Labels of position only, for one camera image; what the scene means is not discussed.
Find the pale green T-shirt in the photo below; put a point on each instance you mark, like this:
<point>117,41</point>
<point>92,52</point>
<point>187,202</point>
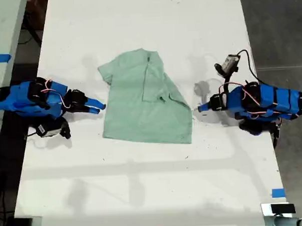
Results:
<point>141,113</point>

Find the white side table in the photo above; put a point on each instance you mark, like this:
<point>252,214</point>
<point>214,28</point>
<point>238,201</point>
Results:
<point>1,74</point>

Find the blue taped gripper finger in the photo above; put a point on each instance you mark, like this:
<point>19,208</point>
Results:
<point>92,110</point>
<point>204,107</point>
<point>95,103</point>

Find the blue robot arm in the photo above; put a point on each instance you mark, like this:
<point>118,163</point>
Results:
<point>266,103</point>
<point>22,101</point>

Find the grey and black camera box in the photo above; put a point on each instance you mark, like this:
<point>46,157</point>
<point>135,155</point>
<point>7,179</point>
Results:
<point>227,64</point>

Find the short blue tape strip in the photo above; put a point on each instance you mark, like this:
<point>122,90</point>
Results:
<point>278,193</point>

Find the small black box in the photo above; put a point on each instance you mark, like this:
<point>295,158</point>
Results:
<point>283,208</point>
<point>23,222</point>

